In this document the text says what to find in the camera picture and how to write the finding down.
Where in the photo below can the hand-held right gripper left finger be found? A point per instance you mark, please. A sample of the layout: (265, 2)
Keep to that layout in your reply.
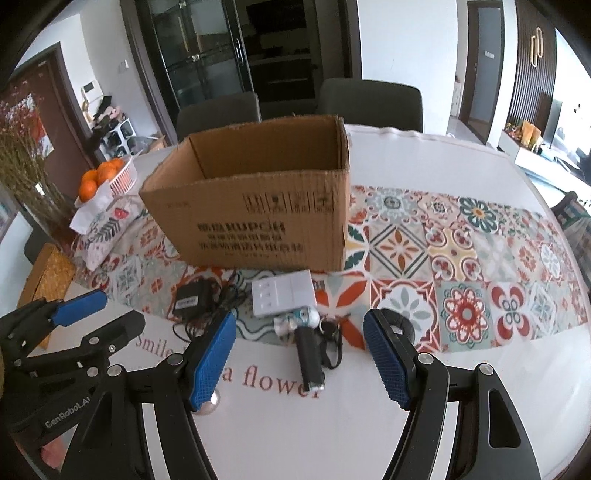
(210, 364)

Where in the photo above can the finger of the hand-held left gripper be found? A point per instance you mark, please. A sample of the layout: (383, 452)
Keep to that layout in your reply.
(78, 305)
(113, 330)

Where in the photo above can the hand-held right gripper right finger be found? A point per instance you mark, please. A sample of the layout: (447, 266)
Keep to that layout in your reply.
(385, 364)

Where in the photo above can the white usb hub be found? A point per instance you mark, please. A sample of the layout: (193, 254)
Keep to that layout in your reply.
(281, 293)

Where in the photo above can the brown cardboard box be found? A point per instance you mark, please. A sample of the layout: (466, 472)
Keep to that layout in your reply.
(258, 221)

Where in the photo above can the black tape roll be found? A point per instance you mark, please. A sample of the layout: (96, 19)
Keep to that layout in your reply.
(408, 330)

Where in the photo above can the yellow woven box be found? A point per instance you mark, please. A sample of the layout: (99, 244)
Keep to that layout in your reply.
(46, 277)

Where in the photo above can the silver metal ball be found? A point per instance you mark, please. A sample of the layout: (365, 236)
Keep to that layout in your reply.
(210, 408)

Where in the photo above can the white leaf print bag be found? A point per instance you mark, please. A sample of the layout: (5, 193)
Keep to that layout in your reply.
(106, 226)

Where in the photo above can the glass vase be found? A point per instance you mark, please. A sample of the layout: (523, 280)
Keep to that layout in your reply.
(51, 217)

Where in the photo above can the small white blue figure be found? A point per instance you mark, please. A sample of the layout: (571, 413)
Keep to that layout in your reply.
(295, 321)

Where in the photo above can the orange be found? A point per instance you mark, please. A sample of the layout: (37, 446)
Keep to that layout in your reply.
(107, 170)
(90, 176)
(87, 190)

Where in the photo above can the patterned white tablecloth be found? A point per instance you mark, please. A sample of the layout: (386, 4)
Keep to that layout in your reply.
(461, 258)

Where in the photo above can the white fruit basket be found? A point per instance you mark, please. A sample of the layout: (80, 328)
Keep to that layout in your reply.
(122, 177)

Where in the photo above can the dried flower bunch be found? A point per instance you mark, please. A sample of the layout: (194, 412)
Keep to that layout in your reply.
(21, 157)

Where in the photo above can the white shoe rack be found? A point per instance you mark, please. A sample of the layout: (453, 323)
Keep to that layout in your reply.
(117, 138)

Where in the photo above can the brown wooden door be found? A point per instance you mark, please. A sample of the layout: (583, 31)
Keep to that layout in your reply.
(64, 115)

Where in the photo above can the white intercom panel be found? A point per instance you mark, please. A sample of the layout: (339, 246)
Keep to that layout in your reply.
(91, 90)

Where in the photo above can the grey dining chair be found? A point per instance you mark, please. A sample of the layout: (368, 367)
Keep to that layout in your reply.
(217, 115)
(369, 104)

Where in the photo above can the dark side chair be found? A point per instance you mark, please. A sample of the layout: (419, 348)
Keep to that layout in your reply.
(572, 212)

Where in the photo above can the white television console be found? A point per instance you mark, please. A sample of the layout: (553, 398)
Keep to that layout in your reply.
(531, 159)

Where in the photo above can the black glass cabinet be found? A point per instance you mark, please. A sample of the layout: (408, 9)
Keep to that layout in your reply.
(207, 60)

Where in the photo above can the flat screen television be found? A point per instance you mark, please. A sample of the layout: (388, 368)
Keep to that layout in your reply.
(570, 138)

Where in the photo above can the dark interior door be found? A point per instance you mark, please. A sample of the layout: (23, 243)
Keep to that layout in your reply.
(485, 69)

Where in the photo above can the red wall poster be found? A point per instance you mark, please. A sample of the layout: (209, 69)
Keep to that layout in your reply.
(37, 124)

